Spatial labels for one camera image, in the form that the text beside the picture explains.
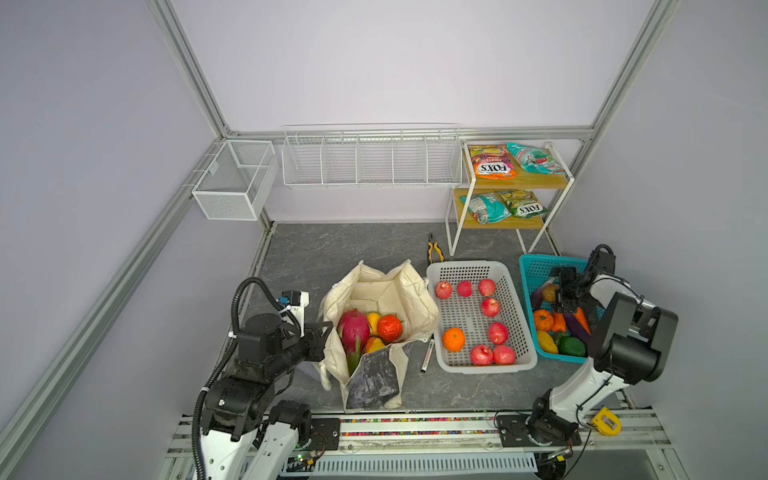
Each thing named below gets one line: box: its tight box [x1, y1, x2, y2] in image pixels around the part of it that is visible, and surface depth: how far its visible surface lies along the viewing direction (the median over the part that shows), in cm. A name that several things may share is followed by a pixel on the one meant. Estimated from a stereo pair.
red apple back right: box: [478, 278, 497, 297], surface depth 98 cm
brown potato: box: [542, 284, 560, 303], surface depth 94 cm
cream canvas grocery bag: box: [319, 259, 439, 412], surface depth 74 cm
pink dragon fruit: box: [337, 309, 371, 375], surface depth 82 cm
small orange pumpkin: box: [534, 309, 554, 331], surface depth 90 cm
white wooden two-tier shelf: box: [445, 142, 575, 257], surface depth 89 cm
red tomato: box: [377, 314, 403, 342], surface depth 84 cm
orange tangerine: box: [442, 327, 466, 353], surface depth 86 cm
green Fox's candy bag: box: [496, 189, 549, 219], surface depth 103 cm
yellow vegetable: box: [538, 330, 559, 354], surface depth 86 cm
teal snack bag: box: [460, 192, 512, 225], surface depth 101 cm
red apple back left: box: [435, 281, 453, 300], surface depth 98 cm
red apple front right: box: [493, 344, 517, 365], surface depth 82 cm
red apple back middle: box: [457, 280, 473, 298], surface depth 99 cm
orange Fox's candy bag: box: [469, 145, 518, 180], surface depth 88 cm
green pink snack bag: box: [506, 142, 566, 175], surface depth 88 cm
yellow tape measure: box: [592, 406, 622, 436], surface depth 75 cm
